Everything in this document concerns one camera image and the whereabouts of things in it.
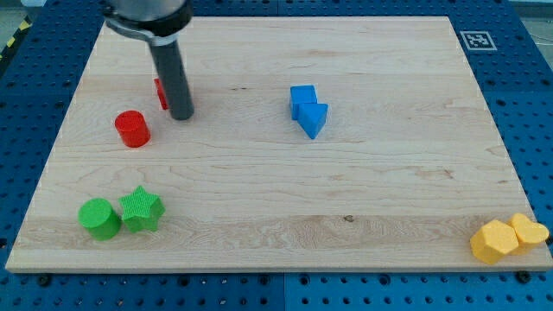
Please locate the red cylinder block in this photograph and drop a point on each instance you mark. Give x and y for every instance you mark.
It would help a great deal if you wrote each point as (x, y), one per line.
(132, 128)

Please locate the green star block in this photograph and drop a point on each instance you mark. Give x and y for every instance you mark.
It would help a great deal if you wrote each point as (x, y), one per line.
(141, 210)

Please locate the wooden board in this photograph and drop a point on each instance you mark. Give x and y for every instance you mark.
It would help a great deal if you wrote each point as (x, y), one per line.
(408, 167)

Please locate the white fiducial marker tag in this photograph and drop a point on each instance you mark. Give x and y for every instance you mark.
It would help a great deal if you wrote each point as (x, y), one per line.
(478, 40)

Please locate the green cylinder block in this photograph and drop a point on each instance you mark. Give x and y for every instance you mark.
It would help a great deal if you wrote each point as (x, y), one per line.
(99, 218)

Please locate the blue triangular prism block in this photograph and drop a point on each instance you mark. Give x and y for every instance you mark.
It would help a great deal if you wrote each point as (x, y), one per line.
(312, 118)

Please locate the yellow heart block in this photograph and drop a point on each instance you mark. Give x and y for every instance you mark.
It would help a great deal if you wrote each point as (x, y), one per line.
(530, 234)

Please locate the red star block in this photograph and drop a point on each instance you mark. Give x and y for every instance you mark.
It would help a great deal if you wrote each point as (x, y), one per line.
(161, 94)

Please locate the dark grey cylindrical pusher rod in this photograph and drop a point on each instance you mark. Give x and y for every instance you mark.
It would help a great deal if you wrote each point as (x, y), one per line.
(171, 73)

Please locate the yellow hexagon block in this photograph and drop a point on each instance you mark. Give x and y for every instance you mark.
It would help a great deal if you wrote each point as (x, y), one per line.
(493, 241)

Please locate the blue cube block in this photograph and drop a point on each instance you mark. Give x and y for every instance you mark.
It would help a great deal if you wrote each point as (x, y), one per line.
(299, 95)

